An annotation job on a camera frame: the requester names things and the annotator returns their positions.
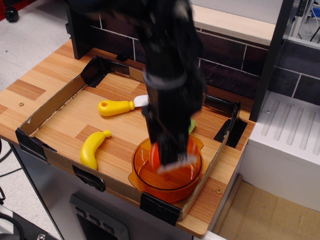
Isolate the green toy pear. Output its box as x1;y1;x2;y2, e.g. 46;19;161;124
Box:
188;118;196;134

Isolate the white toy sink drainboard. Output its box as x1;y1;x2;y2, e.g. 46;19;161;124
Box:
240;92;320;211

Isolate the cardboard fence with black tape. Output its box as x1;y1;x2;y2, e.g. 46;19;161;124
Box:
16;56;252;235

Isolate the orange transparent plastic pot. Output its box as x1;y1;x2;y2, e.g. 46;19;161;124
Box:
128;134;204;203

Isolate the grey oven control panel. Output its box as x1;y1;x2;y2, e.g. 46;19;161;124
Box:
69;195;130;240

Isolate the yellow toy banana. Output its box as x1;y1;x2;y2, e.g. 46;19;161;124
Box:
80;129;111;170

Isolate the black caster wheel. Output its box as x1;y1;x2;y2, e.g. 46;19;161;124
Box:
4;6;19;23

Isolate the salmon nigiri sushi toy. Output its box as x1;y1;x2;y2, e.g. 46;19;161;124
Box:
149;137;200;174

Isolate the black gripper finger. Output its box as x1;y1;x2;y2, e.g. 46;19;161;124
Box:
142;106;162;144
157;136;189;166

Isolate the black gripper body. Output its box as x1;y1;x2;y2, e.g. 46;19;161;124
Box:
142;72;207;148

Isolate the dark grey upright post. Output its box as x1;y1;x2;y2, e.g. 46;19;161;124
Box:
249;0;294;122

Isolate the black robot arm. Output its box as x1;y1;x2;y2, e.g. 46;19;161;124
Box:
68;0;206;169

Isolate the yellow handled toy knife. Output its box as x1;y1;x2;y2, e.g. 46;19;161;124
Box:
98;95;149;117

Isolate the black upright post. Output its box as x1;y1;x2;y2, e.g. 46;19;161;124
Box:
66;8;100;60

